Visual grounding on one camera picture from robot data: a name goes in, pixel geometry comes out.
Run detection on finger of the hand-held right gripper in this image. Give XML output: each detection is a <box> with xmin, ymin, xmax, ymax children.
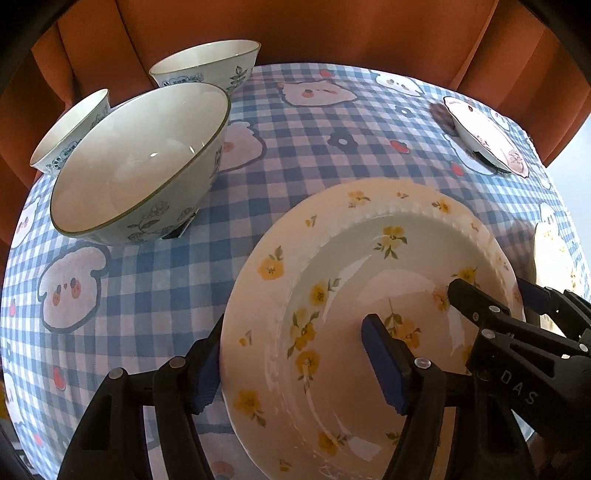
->
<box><xmin>517</xmin><ymin>277</ymin><xmax>591</xmax><ymax>343</ymax></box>
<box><xmin>447</xmin><ymin>278</ymin><xmax>581</xmax><ymax>358</ymax></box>

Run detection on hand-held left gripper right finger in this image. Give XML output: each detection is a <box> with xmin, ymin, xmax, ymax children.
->
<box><xmin>361</xmin><ymin>314</ymin><xmax>532</xmax><ymax>480</ymax></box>

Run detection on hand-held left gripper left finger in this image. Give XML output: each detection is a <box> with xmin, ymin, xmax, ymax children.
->
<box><xmin>58</xmin><ymin>318</ymin><xmax>223</xmax><ymax>480</ymax></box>

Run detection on yellow floral ceramic plate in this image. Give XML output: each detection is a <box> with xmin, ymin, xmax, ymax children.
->
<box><xmin>533</xmin><ymin>222</ymin><xmax>578</xmax><ymax>296</ymax></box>
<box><xmin>219</xmin><ymin>178</ymin><xmax>525</xmax><ymax>480</ymax></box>

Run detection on pink patterned ceramic plate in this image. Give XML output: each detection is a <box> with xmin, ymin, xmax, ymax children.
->
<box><xmin>443</xmin><ymin>95</ymin><xmax>531</xmax><ymax>177</ymax></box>

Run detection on blue floral ceramic bowl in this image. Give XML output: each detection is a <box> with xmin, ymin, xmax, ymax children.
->
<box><xmin>148</xmin><ymin>40</ymin><xmax>262</xmax><ymax>99</ymax></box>
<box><xmin>50</xmin><ymin>82</ymin><xmax>232</xmax><ymax>246</ymax></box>
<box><xmin>30</xmin><ymin>89</ymin><xmax>110</xmax><ymax>175</ymax></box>

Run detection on blue checkered cartoon tablecloth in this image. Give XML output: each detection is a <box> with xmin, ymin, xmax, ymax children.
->
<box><xmin>0</xmin><ymin>62</ymin><xmax>591</xmax><ymax>480</ymax></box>

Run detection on orange curtain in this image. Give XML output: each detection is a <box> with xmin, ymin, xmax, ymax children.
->
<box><xmin>0</xmin><ymin>0</ymin><xmax>591</xmax><ymax>245</ymax></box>

